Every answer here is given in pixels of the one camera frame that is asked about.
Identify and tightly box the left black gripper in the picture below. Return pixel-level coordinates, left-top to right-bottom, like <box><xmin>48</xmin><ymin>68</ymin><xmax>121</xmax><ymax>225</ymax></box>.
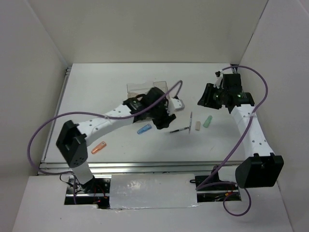
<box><xmin>148</xmin><ymin>100</ymin><xmax>176</xmax><ymax>130</ymax></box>

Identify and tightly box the black gel pen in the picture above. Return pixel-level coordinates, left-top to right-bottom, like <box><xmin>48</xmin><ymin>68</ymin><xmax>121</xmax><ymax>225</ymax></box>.
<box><xmin>169</xmin><ymin>127</ymin><xmax>190</xmax><ymax>133</ymax></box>

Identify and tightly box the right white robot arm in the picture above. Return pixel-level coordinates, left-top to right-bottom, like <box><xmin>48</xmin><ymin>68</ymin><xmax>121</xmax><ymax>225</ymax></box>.
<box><xmin>198</xmin><ymin>71</ymin><xmax>284</xmax><ymax>188</ymax></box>

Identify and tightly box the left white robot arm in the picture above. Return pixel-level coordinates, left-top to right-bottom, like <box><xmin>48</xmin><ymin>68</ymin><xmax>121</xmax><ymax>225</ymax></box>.
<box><xmin>56</xmin><ymin>87</ymin><xmax>183</xmax><ymax>193</ymax></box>

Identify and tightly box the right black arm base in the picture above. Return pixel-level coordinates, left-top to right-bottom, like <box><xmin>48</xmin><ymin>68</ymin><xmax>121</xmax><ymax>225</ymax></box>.
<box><xmin>189</xmin><ymin>173</ymin><xmax>237</xmax><ymax>191</ymax></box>

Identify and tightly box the tiered clear stationery organizer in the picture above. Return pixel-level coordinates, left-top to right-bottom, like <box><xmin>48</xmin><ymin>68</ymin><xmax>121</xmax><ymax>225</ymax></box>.
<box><xmin>126</xmin><ymin>81</ymin><xmax>154</xmax><ymax>98</ymax></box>

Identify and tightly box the blue transparent case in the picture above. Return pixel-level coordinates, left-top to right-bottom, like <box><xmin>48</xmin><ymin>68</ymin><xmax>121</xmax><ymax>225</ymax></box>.
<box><xmin>137</xmin><ymin>124</ymin><xmax>152</xmax><ymax>135</ymax></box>

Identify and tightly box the clear pen tray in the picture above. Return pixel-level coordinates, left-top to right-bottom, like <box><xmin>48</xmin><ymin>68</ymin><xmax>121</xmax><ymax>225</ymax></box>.
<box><xmin>153</xmin><ymin>81</ymin><xmax>168</xmax><ymax>93</ymax></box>

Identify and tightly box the beige eraser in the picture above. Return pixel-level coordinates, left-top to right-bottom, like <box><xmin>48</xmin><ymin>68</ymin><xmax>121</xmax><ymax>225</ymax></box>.
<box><xmin>195</xmin><ymin>121</ymin><xmax>201</xmax><ymax>131</ymax></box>

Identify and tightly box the orange transparent case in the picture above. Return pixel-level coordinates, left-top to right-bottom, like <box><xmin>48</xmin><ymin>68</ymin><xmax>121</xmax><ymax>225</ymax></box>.
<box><xmin>91</xmin><ymin>141</ymin><xmax>107</xmax><ymax>154</ymax></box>

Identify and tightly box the white foil sheet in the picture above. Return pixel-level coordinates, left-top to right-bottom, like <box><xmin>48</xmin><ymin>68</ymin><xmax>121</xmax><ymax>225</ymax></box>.
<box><xmin>109</xmin><ymin>174</ymin><xmax>198</xmax><ymax>209</ymax></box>

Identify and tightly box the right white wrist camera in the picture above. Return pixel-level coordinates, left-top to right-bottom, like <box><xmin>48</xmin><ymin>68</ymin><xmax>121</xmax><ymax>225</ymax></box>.
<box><xmin>214</xmin><ymin>70</ymin><xmax>224</xmax><ymax>88</ymax></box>

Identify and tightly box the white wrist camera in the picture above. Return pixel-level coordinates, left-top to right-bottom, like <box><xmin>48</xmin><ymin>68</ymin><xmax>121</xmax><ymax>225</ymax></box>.
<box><xmin>168</xmin><ymin>98</ymin><xmax>185</xmax><ymax>114</ymax></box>
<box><xmin>214</xmin><ymin>70</ymin><xmax>224</xmax><ymax>88</ymax></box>

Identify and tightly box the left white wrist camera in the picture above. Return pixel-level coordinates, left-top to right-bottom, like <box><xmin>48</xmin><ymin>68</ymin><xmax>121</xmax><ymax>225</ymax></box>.
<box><xmin>168</xmin><ymin>98</ymin><xmax>185</xmax><ymax>114</ymax></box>

